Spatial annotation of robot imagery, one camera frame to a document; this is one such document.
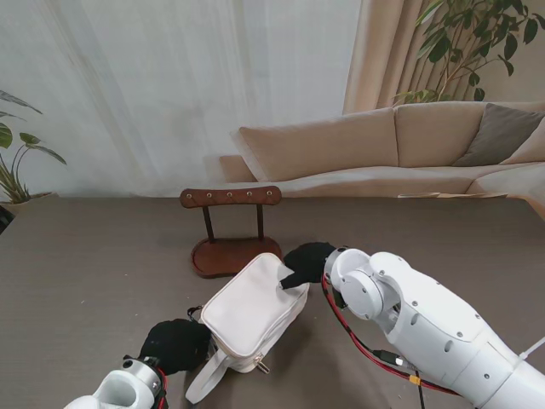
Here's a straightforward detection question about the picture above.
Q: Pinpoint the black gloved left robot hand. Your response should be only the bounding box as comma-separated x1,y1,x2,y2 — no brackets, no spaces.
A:
138,318,213,378

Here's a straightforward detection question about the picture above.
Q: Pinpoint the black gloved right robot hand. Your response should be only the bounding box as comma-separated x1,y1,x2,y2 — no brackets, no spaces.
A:
278,241,338,291

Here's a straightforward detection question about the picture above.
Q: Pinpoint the cream leather zip bag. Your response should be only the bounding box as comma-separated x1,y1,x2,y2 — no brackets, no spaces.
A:
185,252,311,405

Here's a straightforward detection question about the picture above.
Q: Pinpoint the brown wooden jewelry stand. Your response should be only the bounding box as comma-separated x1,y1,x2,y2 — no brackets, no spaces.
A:
179,186,284,280

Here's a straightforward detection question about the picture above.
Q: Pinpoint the beige sofa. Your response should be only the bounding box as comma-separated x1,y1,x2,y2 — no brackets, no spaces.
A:
219,101,545,210

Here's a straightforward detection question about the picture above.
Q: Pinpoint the beige plant pot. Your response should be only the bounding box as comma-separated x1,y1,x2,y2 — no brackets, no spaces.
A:
0,192,59,216

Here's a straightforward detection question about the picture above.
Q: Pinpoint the black object at table edge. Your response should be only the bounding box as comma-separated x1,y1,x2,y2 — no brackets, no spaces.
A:
0,204,16,235

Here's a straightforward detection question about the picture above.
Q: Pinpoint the white sheer curtain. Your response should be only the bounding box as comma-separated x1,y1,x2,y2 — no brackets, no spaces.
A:
0,0,363,199

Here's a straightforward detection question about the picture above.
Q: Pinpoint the beige curtain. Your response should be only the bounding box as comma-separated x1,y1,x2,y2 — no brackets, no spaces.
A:
342,0,545,115

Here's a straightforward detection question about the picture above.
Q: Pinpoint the grey sofa cushion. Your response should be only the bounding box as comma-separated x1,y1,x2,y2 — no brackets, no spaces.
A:
452,102,545,168

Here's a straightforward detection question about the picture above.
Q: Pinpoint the white zip tie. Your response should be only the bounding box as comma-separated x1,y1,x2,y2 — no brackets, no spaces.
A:
519,336,545,359

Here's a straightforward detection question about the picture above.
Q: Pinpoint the broad-leaf potted plant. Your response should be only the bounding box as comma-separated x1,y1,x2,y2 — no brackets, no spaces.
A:
0,89,68,205

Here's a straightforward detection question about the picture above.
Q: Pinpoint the tall green leafy plant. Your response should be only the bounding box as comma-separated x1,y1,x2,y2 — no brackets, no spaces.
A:
393,0,545,107

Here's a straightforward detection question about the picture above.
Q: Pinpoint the red left arm cable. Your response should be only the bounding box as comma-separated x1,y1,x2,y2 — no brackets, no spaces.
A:
155,368,168,409

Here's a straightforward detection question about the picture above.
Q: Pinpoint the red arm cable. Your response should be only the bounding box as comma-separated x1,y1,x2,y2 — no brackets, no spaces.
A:
155,368,168,409
321,274,461,397

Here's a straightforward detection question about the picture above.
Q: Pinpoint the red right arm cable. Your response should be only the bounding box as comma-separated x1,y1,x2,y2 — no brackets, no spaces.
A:
321,274,461,397

